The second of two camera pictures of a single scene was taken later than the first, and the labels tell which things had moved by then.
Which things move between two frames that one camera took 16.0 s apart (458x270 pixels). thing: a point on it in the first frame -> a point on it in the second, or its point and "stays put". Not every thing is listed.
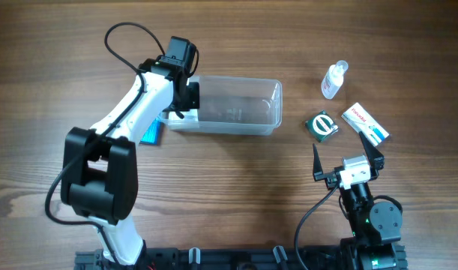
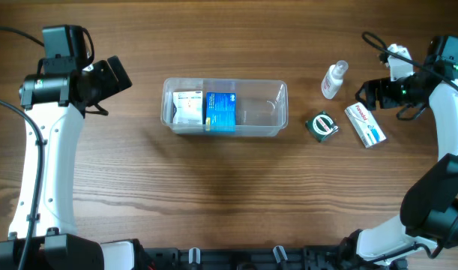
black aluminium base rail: [270, 258] stays put
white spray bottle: [333, 79] stays put
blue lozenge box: [152, 135] -> [221, 112]
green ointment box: [321, 126] stays put
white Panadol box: [360, 119] stays put
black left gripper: [193, 100] -> [111, 84]
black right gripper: [375, 158] -> [388, 97]
